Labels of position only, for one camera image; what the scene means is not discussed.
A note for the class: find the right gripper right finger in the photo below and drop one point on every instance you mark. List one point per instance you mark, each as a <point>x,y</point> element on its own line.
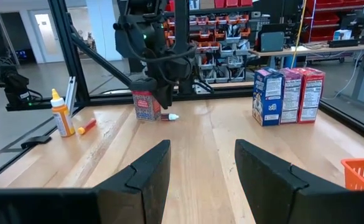
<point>272,193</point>

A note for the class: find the blue Frosted Flakes cereal box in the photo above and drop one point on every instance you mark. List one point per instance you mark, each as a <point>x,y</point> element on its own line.
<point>267,99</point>

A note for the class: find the white column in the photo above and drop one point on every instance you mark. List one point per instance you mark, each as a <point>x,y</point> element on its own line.
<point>104,28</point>

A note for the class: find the orange squeeze bottle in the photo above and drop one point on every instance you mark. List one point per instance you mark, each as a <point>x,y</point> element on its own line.
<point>63,119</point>

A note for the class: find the white box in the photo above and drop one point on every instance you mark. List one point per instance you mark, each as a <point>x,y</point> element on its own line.
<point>342,35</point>

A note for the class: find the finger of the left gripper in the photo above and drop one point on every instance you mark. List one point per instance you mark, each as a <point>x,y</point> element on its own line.
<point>166,95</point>
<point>142,85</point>

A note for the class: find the silver metal bracket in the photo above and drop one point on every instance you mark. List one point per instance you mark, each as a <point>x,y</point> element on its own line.
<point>71,93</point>

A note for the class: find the black aluminium table frame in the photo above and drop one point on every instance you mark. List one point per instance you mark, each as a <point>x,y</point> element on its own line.
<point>70,62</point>

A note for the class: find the small dropper bottle red label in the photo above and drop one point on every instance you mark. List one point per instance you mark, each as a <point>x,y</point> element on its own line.
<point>169,117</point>

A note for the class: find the white door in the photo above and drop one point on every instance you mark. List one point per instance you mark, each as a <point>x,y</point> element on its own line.
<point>48,37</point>

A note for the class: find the parts bin shelf rack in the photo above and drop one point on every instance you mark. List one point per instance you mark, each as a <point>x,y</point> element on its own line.
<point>225,46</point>

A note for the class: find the purple cereal box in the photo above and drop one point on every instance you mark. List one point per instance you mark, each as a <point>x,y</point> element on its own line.
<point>291,96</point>

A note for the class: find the black table clamp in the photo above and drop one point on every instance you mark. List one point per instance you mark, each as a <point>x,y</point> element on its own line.
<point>35,142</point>

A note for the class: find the red cereal box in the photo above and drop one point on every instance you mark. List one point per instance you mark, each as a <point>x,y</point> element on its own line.
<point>310,96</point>

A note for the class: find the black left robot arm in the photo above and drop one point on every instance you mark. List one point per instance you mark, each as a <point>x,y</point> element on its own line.
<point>138,34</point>

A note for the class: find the grey box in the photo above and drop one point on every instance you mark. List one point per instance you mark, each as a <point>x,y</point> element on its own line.
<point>272,42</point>

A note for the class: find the orange plastic basket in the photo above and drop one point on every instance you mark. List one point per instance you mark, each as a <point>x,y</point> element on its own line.
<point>362,174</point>

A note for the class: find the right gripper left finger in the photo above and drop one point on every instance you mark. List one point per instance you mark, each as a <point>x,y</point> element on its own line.
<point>138,193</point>

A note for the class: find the red small box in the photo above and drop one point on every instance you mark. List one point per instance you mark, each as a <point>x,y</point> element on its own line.
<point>146,107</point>

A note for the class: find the red bin shelf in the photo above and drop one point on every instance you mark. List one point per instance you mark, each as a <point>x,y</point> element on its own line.
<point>324,18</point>

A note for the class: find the wooden desk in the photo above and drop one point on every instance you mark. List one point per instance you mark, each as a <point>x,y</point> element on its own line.
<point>318,49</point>

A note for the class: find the small red tube yellow cap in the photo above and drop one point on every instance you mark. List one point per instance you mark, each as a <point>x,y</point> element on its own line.
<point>86,126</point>

